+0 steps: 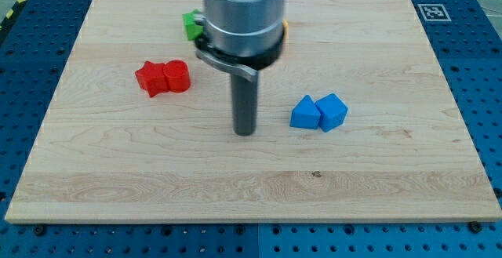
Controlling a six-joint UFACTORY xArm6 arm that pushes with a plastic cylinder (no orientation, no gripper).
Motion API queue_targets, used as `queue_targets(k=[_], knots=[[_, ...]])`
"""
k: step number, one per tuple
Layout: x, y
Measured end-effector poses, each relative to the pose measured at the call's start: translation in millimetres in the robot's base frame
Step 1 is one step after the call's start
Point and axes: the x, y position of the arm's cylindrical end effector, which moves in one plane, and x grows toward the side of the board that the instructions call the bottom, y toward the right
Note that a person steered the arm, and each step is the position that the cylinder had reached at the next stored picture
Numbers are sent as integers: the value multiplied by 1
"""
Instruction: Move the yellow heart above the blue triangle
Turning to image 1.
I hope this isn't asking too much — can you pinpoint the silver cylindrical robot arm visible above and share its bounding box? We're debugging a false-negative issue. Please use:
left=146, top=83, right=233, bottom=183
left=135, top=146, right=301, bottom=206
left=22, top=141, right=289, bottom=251
left=195, top=0, right=285, bottom=82

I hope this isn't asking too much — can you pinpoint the blue triangle block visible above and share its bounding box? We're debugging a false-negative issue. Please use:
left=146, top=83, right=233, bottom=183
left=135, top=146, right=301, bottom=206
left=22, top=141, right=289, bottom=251
left=289, top=95, right=321, bottom=129

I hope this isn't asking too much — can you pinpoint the yellow heart block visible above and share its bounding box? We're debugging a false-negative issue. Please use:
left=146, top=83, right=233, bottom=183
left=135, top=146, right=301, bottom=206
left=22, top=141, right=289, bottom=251
left=282, top=19, right=289, bottom=41

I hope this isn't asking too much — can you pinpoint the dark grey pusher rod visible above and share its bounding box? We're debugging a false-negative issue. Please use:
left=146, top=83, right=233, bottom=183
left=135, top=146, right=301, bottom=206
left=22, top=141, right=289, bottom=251
left=231, top=75, right=258, bottom=136

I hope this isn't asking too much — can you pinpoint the blue cube block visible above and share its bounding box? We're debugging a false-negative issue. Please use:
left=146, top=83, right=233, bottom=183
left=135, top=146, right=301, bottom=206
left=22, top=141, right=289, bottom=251
left=315, top=93, right=348, bottom=133

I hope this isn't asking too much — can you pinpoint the red cylinder block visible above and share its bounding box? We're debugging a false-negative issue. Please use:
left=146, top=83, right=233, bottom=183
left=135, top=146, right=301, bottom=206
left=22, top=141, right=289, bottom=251
left=163, top=60, right=191, bottom=93

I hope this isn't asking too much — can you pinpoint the green block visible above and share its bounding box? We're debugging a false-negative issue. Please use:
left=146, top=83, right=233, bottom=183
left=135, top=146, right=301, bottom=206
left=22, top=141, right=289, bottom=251
left=182, top=9, right=203, bottom=41

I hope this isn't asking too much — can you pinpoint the wooden board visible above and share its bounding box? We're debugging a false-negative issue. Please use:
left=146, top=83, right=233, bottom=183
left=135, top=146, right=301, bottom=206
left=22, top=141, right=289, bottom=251
left=5, top=0, right=501, bottom=224

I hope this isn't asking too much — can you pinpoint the red star block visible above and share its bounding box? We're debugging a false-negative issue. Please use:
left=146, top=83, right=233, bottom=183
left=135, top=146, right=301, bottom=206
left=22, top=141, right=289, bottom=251
left=135, top=60, right=169, bottom=97

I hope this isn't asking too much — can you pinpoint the white fiducial marker tag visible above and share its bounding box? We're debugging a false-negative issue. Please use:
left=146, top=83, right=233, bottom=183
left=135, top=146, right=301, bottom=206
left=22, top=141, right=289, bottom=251
left=418, top=3, right=451, bottom=22

